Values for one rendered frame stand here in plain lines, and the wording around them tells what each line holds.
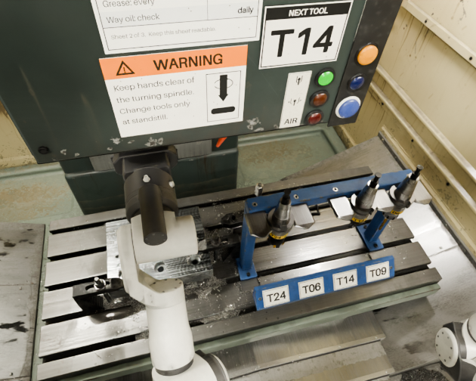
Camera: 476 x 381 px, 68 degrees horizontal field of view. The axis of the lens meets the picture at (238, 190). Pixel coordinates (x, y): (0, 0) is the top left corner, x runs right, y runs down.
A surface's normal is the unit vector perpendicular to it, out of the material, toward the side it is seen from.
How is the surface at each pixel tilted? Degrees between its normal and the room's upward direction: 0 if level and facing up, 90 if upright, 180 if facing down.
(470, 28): 90
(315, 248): 0
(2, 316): 24
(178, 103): 90
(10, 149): 90
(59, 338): 0
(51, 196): 0
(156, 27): 90
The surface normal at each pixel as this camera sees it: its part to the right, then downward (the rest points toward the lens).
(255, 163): 0.04, -0.62
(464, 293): -0.36, -0.50
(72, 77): 0.26, 0.76
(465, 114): -0.97, 0.17
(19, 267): 0.43, -0.64
